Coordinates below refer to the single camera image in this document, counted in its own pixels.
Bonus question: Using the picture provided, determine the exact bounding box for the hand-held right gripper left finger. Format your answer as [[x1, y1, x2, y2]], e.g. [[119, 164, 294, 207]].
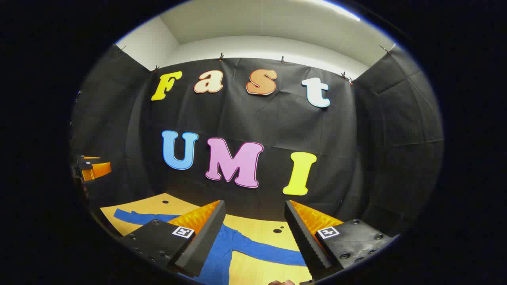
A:
[[119, 200, 226, 277]]

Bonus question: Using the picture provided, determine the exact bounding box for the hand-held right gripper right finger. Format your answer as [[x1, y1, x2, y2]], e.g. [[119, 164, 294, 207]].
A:
[[284, 200, 396, 281]]

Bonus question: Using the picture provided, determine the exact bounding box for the blue shirt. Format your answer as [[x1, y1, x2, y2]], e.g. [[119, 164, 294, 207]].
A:
[[114, 209, 307, 285]]

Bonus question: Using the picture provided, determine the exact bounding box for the row of small cloth clamps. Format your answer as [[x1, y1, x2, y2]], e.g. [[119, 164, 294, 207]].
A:
[[118, 44, 393, 86]]

